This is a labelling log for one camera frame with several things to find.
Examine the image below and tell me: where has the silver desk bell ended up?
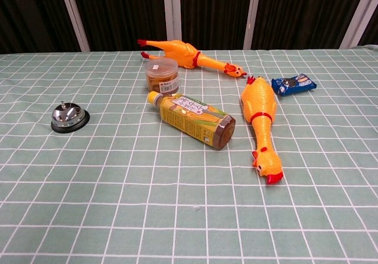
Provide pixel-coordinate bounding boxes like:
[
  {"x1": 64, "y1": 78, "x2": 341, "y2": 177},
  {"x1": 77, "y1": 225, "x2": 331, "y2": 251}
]
[{"x1": 50, "y1": 100, "x2": 90, "y2": 134}]

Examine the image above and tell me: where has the corn tea plastic bottle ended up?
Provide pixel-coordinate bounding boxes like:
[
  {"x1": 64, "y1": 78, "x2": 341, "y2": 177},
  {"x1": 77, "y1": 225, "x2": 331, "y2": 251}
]
[{"x1": 146, "y1": 91, "x2": 237, "y2": 151}]

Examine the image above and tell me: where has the clear round plastic jar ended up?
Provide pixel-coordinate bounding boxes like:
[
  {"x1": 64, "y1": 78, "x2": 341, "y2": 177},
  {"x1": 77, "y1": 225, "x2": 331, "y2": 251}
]
[{"x1": 144, "y1": 56, "x2": 180, "y2": 94}]

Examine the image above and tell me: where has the slim yellow rubber chicken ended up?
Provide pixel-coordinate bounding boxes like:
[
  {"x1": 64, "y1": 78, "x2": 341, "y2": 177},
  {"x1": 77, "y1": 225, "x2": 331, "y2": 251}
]
[{"x1": 136, "y1": 38, "x2": 248, "y2": 79}]

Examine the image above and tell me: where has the fat yellow rubber chicken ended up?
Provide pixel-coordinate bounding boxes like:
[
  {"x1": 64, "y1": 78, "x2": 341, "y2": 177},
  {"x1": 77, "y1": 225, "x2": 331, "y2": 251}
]
[{"x1": 239, "y1": 75, "x2": 285, "y2": 185}]

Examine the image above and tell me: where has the green white checked tablecloth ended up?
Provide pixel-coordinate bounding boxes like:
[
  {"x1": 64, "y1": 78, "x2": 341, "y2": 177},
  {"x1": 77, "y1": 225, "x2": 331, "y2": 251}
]
[{"x1": 0, "y1": 44, "x2": 378, "y2": 264}]

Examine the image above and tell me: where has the blue cookie packet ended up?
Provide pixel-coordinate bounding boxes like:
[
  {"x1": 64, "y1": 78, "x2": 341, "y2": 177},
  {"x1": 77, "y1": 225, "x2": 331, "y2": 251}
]
[{"x1": 271, "y1": 73, "x2": 317, "y2": 97}]

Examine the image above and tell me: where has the dark pleated curtain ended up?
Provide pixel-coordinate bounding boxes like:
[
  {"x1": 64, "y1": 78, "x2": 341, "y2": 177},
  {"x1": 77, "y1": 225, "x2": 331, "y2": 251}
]
[{"x1": 0, "y1": 0, "x2": 378, "y2": 55}]

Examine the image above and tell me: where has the white screen frame post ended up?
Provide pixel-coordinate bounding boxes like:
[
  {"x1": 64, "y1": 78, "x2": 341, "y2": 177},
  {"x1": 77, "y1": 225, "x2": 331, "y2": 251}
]
[
  {"x1": 163, "y1": 0, "x2": 183, "y2": 42},
  {"x1": 57, "y1": 0, "x2": 91, "y2": 53},
  {"x1": 243, "y1": 0, "x2": 263, "y2": 50},
  {"x1": 339, "y1": 0, "x2": 378, "y2": 50}
]

